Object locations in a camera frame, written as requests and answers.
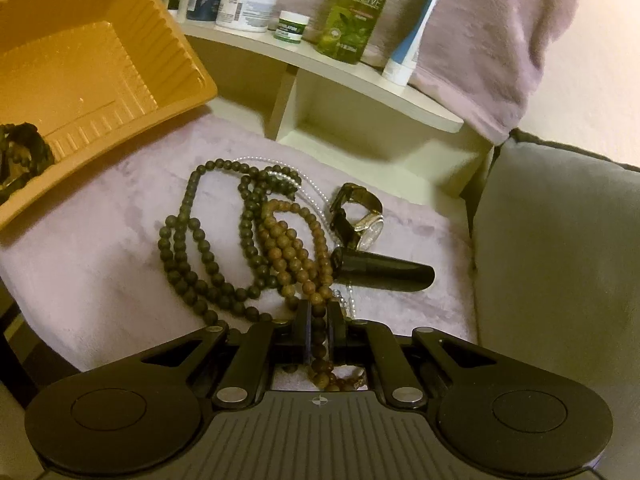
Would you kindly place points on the black cylindrical tube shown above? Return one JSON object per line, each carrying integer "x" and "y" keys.
{"x": 385, "y": 270}

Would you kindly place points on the pink hanging towel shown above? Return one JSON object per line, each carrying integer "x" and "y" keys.
{"x": 490, "y": 35}

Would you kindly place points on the dark wooden frame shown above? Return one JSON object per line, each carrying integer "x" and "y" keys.
{"x": 15, "y": 355}

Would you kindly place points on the white and blue tube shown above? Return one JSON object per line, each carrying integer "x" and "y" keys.
{"x": 412, "y": 50}

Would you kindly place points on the grey cushion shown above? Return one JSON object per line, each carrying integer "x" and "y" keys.
{"x": 550, "y": 235}

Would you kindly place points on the cream wooden shelf unit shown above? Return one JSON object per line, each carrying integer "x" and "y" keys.
{"x": 350, "y": 110}

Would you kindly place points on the green oil bottle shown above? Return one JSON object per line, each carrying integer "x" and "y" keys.
{"x": 357, "y": 20}

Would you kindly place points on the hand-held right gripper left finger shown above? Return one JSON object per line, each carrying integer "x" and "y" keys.
{"x": 303, "y": 330}

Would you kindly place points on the orange plastic tray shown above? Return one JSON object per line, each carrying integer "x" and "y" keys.
{"x": 75, "y": 60}

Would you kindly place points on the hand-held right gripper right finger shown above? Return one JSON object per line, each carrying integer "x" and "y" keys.
{"x": 334, "y": 332}

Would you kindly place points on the small green jar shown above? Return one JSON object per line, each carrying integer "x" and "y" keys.
{"x": 291, "y": 27}

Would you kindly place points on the white cream jar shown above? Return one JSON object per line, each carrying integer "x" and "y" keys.
{"x": 247, "y": 7}

